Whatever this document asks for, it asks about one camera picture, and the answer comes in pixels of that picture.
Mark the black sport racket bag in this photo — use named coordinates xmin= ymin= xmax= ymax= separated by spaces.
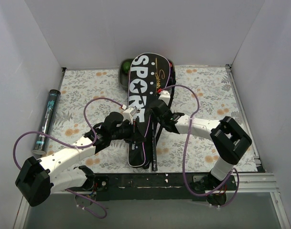
xmin=128 ymin=52 xmax=176 ymax=169

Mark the badminton racket handle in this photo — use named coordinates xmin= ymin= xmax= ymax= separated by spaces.
xmin=151 ymin=123 xmax=158 ymax=172

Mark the black shuttlecock tube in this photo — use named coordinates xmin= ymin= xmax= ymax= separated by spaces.
xmin=32 ymin=89 xmax=60 ymax=155

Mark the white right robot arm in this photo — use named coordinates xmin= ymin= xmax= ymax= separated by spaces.
xmin=150 ymin=100 xmax=252 ymax=190

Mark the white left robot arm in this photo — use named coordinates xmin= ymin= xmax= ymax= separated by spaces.
xmin=15 ymin=109 xmax=145 ymax=207

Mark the grey plastic tray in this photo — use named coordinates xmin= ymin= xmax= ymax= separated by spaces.
xmin=118 ymin=58 xmax=133 ymax=92

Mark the floral table mat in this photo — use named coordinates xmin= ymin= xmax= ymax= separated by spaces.
xmin=47 ymin=66 xmax=244 ymax=173

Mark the green lime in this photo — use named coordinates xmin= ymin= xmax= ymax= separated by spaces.
xmin=121 ymin=61 xmax=131 ymax=74

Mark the black base bar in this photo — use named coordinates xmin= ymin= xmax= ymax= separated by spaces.
xmin=67 ymin=172 xmax=239 ymax=202

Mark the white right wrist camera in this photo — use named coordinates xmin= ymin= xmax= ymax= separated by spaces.
xmin=158 ymin=89 xmax=171 ymax=104

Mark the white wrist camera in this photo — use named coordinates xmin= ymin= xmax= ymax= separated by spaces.
xmin=158 ymin=89 xmax=171 ymax=104
xmin=122 ymin=107 xmax=140 ymax=124

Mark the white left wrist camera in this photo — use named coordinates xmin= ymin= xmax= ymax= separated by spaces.
xmin=122 ymin=107 xmax=140 ymax=124

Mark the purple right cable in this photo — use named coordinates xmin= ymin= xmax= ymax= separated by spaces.
xmin=159 ymin=84 xmax=239 ymax=208

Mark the purple cable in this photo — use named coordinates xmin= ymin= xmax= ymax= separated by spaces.
xmin=13 ymin=97 xmax=127 ymax=170
xmin=159 ymin=84 xmax=239 ymax=208

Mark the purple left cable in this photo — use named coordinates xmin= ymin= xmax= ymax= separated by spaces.
xmin=13 ymin=97 xmax=127 ymax=170

